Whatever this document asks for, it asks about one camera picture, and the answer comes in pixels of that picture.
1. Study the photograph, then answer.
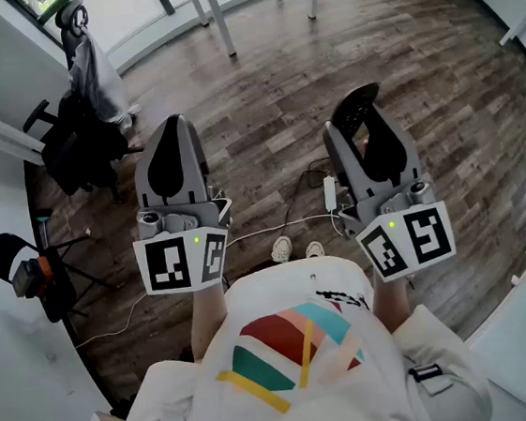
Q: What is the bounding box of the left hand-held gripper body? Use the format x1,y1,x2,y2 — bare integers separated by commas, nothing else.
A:
128,196,243,298

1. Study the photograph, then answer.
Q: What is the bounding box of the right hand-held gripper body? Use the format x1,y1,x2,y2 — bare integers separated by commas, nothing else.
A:
334,176,461,289

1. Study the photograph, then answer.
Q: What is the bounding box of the person's left forearm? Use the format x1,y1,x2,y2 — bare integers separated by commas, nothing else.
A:
184,281,236,363

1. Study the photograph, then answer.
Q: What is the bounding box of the person's right forearm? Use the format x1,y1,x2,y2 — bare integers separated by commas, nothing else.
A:
367,272,422,338

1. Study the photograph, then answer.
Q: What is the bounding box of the black office chair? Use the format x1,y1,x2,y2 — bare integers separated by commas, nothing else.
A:
8,0,150,214

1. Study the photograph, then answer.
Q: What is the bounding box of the black tripod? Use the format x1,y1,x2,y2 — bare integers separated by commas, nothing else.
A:
41,231,121,321

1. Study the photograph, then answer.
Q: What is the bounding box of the person's right white shoe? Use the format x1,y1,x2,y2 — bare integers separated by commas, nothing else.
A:
304,239,327,261

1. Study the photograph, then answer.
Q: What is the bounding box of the person's white shoe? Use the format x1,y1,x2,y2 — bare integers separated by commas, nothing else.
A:
304,239,327,261
269,234,295,265

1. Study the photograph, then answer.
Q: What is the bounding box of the white garment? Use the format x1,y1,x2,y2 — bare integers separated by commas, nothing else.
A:
63,29,144,136

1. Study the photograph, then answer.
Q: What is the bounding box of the person's left white shoe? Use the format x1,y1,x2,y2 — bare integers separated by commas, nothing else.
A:
269,234,295,265

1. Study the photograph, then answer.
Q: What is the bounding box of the small teal stand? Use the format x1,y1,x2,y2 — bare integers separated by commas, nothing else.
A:
33,207,57,251

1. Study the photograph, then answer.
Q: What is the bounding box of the black folding chair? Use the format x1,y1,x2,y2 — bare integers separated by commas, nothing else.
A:
0,224,83,331

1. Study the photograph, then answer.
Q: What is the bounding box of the white power strip with cable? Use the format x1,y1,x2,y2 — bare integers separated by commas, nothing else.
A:
321,174,340,212

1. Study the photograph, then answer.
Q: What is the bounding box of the right gripper fisheye camera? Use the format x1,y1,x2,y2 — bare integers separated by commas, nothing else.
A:
408,179,431,199

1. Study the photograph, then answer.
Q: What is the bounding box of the black cable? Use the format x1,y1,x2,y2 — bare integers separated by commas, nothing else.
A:
277,156,341,237

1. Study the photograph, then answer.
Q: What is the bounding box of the white cable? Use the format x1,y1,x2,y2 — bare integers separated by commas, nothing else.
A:
68,291,155,351
221,211,345,250

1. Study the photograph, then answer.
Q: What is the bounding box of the black strap buckle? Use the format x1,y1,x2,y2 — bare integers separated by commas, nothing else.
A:
407,362,446,385

